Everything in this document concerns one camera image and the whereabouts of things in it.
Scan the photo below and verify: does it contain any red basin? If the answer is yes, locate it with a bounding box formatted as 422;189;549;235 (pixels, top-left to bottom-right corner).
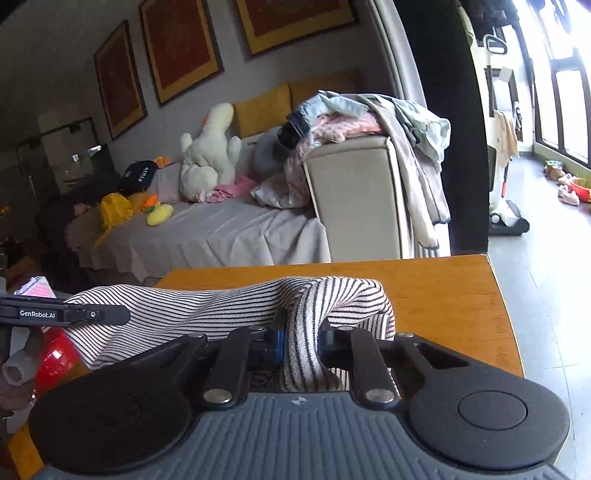
569;176;591;205

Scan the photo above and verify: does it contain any dark knit garment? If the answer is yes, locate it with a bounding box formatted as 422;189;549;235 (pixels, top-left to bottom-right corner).
277;111;317;149

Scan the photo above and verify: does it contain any pink knit garment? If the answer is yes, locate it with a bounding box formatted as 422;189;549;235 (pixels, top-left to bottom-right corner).
300;112;385;145

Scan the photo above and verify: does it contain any beige sofa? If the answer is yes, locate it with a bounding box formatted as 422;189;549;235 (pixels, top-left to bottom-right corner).
65;69;452;283

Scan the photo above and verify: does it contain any white plush toy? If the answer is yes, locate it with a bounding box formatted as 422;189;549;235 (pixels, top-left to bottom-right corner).
179;102;243;203

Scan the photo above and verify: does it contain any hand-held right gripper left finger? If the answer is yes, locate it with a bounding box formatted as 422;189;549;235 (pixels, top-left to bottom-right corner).
156;318;287;409

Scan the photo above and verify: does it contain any grey sofa cover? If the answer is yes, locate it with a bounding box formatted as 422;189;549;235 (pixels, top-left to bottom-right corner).
65;173;333;283

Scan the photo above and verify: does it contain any red framed wall picture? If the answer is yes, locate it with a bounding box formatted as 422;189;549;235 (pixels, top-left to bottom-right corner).
139;0;225;107
235;0;361;59
93;20;149;140

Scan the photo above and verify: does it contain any pink box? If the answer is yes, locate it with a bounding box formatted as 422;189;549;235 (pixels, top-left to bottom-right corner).
19;275;57;302

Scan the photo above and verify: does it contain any striped knit garment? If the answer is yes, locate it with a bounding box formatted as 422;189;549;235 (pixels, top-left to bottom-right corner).
62;275;398;393

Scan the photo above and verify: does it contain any floral pink cloth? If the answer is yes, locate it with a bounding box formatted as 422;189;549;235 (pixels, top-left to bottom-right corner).
250;136;312;212

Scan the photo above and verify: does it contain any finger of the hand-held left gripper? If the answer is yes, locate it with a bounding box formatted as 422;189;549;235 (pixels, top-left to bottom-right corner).
65;305;132;327

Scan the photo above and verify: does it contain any small yellow plush toy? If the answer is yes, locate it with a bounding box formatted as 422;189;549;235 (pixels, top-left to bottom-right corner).
146;203;175;227

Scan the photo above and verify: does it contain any glass fish tank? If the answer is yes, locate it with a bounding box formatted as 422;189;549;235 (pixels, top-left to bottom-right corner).
16;117;115;186

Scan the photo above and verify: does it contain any hanging yellow towel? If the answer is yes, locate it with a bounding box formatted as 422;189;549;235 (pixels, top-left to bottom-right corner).
493;110;519;158

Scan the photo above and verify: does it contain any grey neck pillow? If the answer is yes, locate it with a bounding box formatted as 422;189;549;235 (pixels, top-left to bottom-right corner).
250;127;297;180

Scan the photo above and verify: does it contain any person's left hand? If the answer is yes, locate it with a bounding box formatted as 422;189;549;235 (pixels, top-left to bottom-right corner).
1;331;45;387

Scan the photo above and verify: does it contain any large yellow plush toy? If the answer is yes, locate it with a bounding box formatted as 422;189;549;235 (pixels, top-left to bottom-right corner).
93;192;136;246

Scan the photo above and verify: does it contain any yellow cushion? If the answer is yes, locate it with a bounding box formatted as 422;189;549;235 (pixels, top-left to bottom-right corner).
232;83;293;139
288;70;357;110

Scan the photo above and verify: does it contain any black cap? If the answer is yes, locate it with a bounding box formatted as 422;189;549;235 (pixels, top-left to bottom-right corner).
120;160;158;195

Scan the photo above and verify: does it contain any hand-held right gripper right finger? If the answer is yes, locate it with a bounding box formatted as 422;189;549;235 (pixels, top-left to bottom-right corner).
318;320;467;407

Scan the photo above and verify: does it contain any black window frame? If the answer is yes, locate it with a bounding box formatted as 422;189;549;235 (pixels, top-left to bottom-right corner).
505;0;591;169

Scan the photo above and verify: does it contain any red glossy bowl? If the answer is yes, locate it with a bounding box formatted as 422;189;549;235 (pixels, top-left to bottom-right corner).
34;330;89;398

